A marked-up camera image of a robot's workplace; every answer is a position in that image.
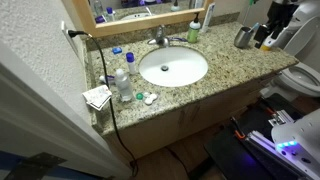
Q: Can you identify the chrome sink faucet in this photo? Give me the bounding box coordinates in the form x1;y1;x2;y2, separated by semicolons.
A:
148;25;170;47

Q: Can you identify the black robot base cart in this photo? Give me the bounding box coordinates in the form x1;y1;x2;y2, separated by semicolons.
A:
205;94;320;180

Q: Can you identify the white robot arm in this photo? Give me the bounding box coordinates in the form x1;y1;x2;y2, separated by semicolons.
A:
262;0;320;180

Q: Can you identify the contact lens case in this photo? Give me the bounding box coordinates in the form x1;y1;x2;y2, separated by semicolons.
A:
136;92;158;105

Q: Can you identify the white oval sink basin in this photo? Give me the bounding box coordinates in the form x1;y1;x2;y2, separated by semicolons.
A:
139;46;208;87

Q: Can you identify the clear plastic water bottle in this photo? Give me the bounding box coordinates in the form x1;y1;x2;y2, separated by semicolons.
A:
115;69;133;102

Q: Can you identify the wooden vanity cabinet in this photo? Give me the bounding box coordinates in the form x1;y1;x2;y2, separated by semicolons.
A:
102;74;275;162

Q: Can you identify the small white bottle blue cap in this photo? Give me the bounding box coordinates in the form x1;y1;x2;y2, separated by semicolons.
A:
126;52;137;74

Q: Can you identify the small purple tube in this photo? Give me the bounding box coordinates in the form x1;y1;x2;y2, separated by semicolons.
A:
99;75;115;84

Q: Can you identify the stack of paper cards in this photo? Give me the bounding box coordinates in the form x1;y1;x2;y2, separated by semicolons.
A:
83;85;112;111

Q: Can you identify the green soap pump bottle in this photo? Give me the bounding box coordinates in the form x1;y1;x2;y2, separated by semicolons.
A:
187;14;201;43

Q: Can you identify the wood framed mirror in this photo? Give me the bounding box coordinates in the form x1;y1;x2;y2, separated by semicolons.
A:
71;0;214;37

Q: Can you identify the white toothpaste tube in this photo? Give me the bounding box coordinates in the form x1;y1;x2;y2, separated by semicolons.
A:
200;3;215;33

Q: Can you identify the steel tumbler cup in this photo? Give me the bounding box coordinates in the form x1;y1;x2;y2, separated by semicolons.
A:
234;27;254;49

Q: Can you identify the blue toothbrush in cup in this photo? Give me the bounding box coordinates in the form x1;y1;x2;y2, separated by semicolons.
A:
249;22;259;32

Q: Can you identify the white lotion tube yellow cap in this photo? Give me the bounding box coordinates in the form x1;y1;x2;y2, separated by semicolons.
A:
260;36;276;51

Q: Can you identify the white door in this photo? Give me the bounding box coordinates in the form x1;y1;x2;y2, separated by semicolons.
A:
0;43;133;180

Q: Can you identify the white toilet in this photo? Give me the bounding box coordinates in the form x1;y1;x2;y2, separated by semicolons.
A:
260;16;320;101

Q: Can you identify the black power cord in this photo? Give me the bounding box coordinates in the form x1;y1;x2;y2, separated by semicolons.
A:
67;29;140;178

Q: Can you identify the white wall outlet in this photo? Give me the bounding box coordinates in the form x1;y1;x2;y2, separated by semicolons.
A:
61;20;79;57

